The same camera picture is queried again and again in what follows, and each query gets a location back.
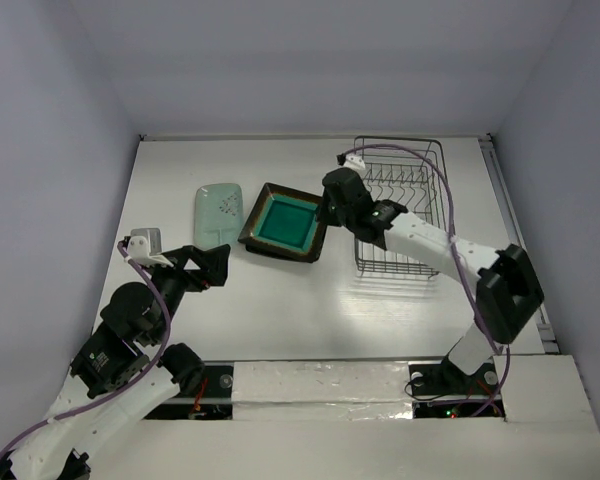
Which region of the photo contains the light green rectangular plate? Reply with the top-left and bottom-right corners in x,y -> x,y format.
193,183 -> 244,250

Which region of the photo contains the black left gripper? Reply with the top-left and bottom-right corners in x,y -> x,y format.
147,242 -> 232,342

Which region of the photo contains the right side metal rail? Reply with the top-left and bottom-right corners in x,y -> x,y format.
478,134 -> 561,355

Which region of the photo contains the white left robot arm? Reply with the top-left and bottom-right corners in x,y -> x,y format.
0,231 -> 230,479

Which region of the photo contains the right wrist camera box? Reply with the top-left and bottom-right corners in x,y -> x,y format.
336,153 -> 367,175

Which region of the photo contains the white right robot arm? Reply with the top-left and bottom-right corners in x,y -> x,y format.
317,167 -> 544,395

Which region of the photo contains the dark green patterned plate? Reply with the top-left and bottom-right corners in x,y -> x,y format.
238,183 -> 326,254

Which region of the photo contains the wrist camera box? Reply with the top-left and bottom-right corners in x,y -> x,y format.
336,153 -> 367,175
126,227 -> 164,267

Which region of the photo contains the grey wire dish rack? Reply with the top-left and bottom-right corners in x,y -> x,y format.
353,135 -> 448,281

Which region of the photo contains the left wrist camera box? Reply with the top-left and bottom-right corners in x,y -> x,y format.
126,227 -> 164,267

